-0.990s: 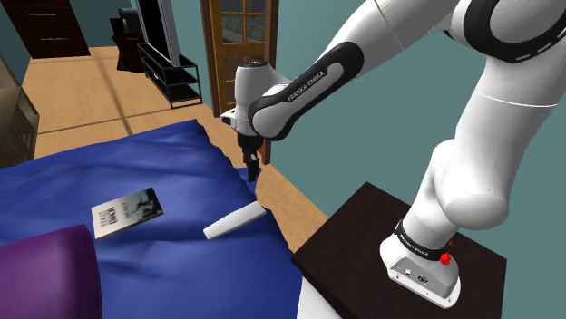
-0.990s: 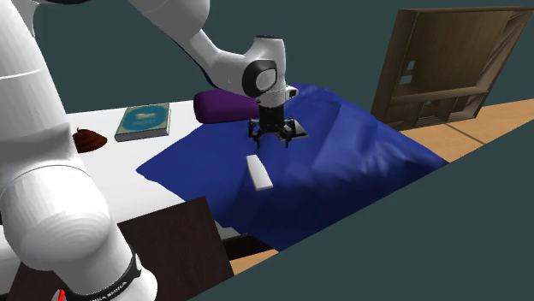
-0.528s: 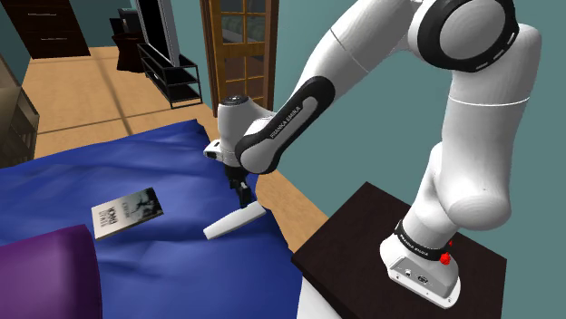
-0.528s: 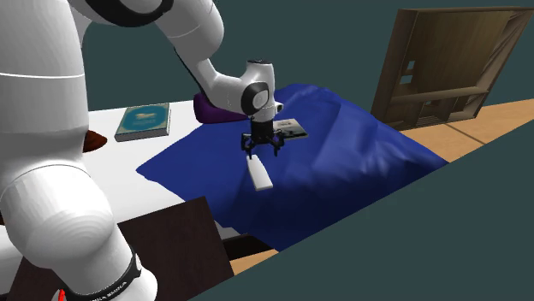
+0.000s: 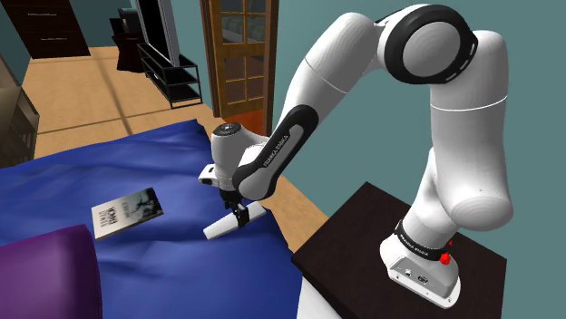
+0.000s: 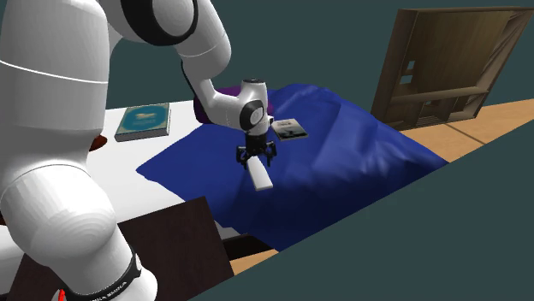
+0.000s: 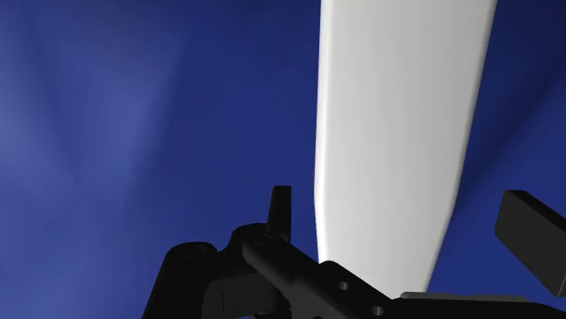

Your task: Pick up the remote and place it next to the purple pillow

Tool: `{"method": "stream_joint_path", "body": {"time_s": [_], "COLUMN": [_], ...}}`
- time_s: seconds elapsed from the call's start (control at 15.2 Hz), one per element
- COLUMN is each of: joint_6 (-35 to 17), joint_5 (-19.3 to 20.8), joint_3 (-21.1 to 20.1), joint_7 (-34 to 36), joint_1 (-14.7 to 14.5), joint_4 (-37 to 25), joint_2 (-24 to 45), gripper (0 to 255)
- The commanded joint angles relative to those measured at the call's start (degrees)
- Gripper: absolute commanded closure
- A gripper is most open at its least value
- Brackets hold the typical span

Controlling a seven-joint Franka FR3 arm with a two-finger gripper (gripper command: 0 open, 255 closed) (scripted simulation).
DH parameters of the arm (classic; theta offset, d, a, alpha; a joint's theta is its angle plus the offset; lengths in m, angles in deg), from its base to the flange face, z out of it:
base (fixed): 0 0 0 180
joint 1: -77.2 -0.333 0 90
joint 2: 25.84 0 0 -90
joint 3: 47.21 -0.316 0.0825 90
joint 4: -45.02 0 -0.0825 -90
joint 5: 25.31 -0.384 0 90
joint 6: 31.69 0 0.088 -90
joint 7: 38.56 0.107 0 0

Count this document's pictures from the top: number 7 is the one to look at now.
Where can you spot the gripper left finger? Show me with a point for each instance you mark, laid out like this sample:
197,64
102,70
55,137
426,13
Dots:
274,274

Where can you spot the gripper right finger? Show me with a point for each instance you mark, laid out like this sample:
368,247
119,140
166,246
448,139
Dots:
535,238

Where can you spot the white long flat object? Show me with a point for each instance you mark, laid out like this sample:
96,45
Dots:
398,132

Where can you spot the blue soft furniture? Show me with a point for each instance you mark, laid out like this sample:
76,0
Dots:
132,132

